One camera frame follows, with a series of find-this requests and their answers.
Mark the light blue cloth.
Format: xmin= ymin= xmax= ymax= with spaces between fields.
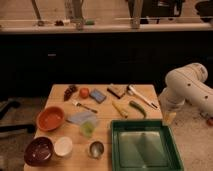
xmin=67 ymin=111 xmax=97 ymax=125

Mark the small white bowl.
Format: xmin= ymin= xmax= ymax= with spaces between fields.
xmin=54 ymin=137 xmax=73 ymax=157

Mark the dark grape bunch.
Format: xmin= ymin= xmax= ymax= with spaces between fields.
xmin=64 ymin=85 xmax=77 ymax=101

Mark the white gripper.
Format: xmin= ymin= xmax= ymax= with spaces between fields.
xmin=161 ymin=101 xmax=177 ymax=126

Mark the silver fork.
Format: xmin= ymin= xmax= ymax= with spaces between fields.
xmin=72 ymin=101 xmax=98 ymax=113

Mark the orange bowl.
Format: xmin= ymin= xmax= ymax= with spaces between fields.
xmin=36 ymin=106 xmax=65 ymax=132

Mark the green cucumber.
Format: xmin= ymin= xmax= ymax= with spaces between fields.
xmin=129 ymin=101 xmax=147 ymax=119

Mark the dark purple bowl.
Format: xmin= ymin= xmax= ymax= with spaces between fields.
xmin=24 ymin=137 xmax=53 ymax=166

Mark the green plastic cup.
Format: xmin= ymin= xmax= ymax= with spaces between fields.
xmin=80 ymin=118 xmax=98 ymax=138

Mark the brown block eraser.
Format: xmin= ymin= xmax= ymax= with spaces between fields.
xmin=107 ymin=84 xmax=125 ymax=99

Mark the red tomato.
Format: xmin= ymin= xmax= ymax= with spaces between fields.
xmin=79 ymin=88 xmax=89 ymax=99

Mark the blue sponge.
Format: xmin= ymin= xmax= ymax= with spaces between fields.
xmin=90 ymin=89 xmax=106 ymax=104

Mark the green plastic tray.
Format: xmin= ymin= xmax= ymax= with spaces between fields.
xmin=111 ymin=119 xmax=184 ymax=171

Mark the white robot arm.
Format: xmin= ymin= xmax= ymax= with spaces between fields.
xmin=158 ymin=63 xmax=213 ymax=125

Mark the small metal cup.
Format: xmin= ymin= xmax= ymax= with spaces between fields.
xmin=89 ymin=141 xmax=104 ymax=159

